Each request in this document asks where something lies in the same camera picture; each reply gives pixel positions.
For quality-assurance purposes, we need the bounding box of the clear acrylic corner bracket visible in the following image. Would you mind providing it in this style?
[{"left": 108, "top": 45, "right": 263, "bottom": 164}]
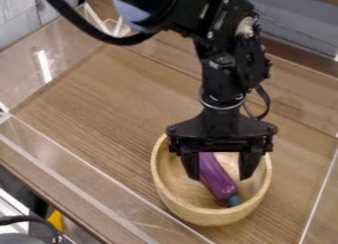
[{"left": 83, "top": 3, "right": 131, "bottom": 38}]

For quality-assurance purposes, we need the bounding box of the yellow black device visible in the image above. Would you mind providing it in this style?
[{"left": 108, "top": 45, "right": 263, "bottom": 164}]
[{"left": 28, "top": 207, "right": 78, "bottom": 244}]

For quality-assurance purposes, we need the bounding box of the clear acrylic barrier wall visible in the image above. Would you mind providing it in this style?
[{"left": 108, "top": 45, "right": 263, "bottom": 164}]
[{"left": 0, "top": 103, "right": 212, "bottom": 244}]

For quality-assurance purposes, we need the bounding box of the purple toy eggplant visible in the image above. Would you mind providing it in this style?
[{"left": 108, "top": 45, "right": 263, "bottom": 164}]
[{"left": 199, "top": 152, "right": 242, "bottom": 206}]

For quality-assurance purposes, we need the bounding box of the black cable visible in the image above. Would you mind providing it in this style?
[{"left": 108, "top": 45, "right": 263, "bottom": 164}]
[{"left": 0, "top": 214, "right": 57, "bottom": 242}]

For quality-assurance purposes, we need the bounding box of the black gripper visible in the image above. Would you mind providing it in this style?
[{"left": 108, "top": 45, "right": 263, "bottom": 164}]
[{"left": 167, "top": 107, "right": 278, "bottom": 181}]

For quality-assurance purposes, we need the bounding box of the brown wooden bowl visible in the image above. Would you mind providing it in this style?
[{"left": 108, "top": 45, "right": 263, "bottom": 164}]
[{"left": 151, "top": 134, "right": 273, "bottom": 226}]

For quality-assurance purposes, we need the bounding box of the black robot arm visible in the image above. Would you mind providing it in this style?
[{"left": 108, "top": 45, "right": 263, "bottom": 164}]
[{"left": 47, "top": 0, "right": 278, "bottom": 180}]

